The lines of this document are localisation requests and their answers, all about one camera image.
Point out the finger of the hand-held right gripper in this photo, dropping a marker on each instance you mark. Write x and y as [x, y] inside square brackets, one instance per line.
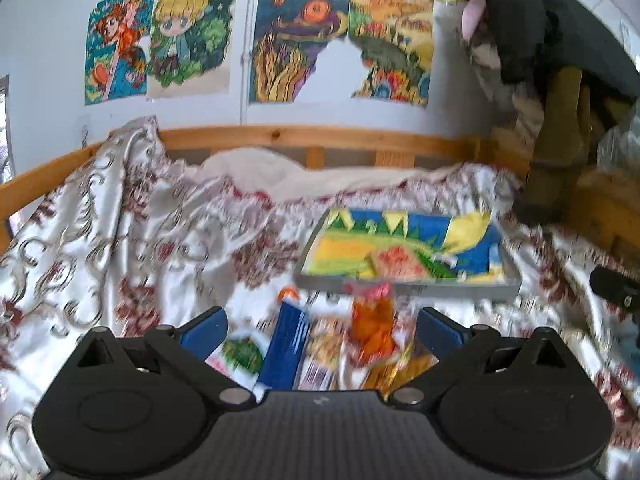
[612, 285]

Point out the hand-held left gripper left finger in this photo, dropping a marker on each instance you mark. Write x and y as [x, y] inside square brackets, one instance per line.
[204, 334]

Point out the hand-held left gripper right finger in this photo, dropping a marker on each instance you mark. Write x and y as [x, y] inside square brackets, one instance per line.
[442, 334]

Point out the white snack packet green print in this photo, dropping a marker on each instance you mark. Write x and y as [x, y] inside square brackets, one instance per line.
[242, 357]

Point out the golden yellow snack packet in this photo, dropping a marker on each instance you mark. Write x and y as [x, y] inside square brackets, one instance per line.
[400, 367]

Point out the orange snack packet red top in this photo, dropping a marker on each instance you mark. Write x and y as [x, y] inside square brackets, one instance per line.
[374, 327]

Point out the blue snack packet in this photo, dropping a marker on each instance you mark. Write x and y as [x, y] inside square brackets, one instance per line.
[285, 345]

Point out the grey tray with colourful picture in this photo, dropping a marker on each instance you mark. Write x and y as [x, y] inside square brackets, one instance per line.
[400, 247]

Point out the clear nut snack packet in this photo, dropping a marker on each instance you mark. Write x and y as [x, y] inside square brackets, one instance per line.
[325, 347]

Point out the small orange round item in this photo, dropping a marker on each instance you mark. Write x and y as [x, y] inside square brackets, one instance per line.
[287, 294]

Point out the floral satin blanket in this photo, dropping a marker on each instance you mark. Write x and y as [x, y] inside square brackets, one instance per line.
[125, 240]

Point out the clear plastic bag of clothes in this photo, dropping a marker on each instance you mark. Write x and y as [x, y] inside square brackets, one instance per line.
[620, 145]

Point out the olive trousers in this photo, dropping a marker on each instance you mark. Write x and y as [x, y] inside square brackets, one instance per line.
[560, 150]

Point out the cream white cloth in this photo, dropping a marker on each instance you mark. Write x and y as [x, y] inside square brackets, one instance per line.
[280, 175]

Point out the grey brown patterned cloth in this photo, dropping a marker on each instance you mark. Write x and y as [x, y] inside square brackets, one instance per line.
[505, 90]

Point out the black jacket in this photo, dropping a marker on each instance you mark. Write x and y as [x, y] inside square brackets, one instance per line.
[540, 15]

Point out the window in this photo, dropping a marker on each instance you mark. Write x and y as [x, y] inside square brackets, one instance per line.
[4, 130]

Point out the pink cloth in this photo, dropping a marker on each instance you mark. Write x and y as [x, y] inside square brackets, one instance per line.
[472, 17]

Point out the white wall conduit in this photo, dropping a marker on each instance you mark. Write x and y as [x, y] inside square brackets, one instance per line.
[247, 55]

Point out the blond figure wall poster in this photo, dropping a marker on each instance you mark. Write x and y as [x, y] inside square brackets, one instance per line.
[187, 40]

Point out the orange-haired figure wall poster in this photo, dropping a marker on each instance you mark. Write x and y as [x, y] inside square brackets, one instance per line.
[112, 50]

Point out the swirly sky wall poster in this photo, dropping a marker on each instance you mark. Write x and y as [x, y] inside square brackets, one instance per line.
[290, 40]

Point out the torn landscape wall poster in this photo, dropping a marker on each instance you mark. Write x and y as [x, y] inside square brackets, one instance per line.
[395, 30]

